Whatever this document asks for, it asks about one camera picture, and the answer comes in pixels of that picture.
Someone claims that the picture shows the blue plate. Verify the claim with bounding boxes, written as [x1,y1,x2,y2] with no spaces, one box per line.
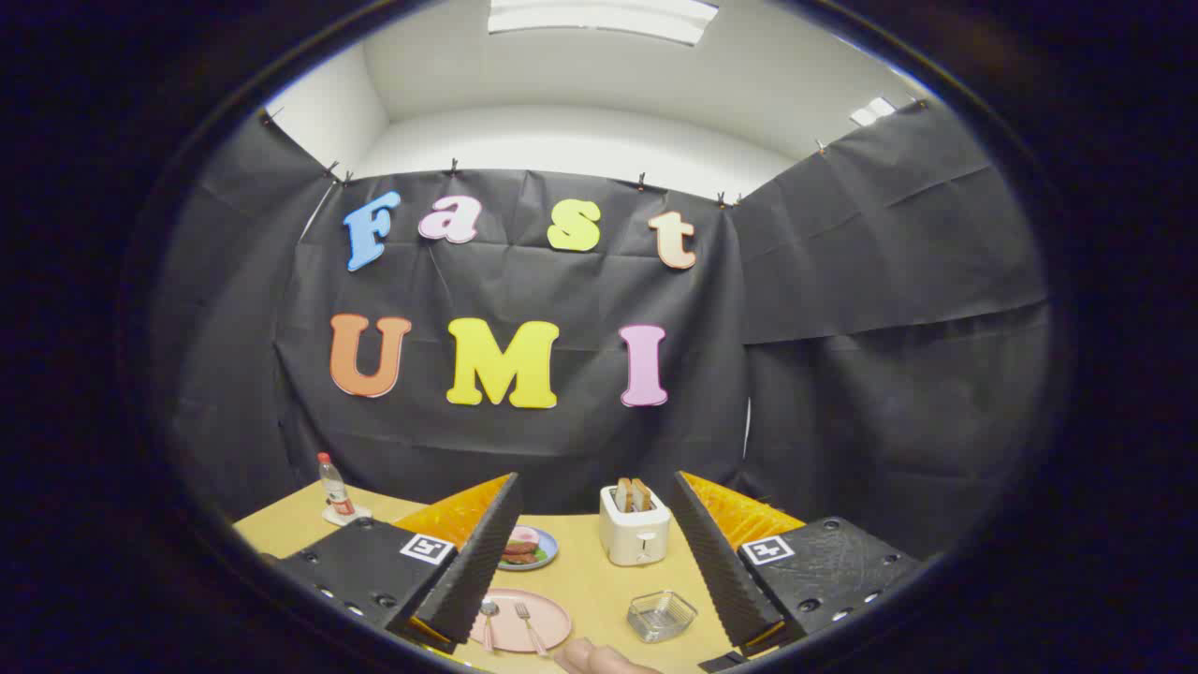
[499,525,560,572]

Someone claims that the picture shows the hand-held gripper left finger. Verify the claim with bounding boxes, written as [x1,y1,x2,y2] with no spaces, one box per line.
[278,473,523,654]

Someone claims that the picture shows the clear plastic water bottle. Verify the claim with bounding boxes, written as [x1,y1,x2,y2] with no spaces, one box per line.
[316,452,357,519]

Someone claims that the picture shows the large ceiling light panel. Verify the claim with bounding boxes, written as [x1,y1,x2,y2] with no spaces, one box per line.
[487,0,720,46]

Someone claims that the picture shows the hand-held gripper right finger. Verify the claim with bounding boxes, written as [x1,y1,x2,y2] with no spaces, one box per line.
[669,470,926,658]

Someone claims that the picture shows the fork with checked handle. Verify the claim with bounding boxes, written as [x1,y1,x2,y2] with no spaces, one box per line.
[514,601,550,656]

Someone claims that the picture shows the clear drainer basket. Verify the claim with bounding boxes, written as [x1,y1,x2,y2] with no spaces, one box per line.
[626,590,698,644]

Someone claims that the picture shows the white toaster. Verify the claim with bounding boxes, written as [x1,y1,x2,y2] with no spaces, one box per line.
[599,485,672,567]

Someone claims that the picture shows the pink plate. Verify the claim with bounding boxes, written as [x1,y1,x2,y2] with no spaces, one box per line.
[468,588,573,653]

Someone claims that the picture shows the black backdrop cloth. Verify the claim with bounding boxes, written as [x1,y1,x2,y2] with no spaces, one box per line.
[154,98,1054,572]

